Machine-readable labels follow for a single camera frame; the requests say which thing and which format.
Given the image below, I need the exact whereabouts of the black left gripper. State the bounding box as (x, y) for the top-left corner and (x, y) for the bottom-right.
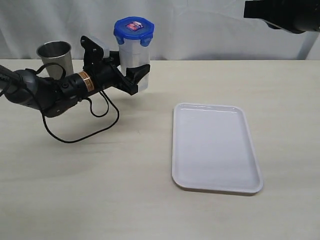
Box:
(80, 35), (151, 96)

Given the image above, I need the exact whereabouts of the blue clip-lock lid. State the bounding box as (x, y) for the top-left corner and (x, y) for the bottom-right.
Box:
(113, 16), (155, 47)

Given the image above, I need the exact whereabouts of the stainless steel cup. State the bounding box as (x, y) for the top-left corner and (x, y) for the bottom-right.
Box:
(36, 40), (74, 76)

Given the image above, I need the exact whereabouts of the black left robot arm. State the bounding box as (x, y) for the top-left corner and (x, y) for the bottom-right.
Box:
(0, 35), (151, 118)

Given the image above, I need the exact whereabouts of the white rectangular plastic tray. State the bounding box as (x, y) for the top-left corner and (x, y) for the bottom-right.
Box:
(171, 102), (264, 195)

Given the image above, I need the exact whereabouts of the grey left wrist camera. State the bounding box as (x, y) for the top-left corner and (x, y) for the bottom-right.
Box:
(90, 36), (110, 59)

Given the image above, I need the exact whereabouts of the black cable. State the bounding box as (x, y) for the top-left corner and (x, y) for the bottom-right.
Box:
(0, 63), (120, 144)

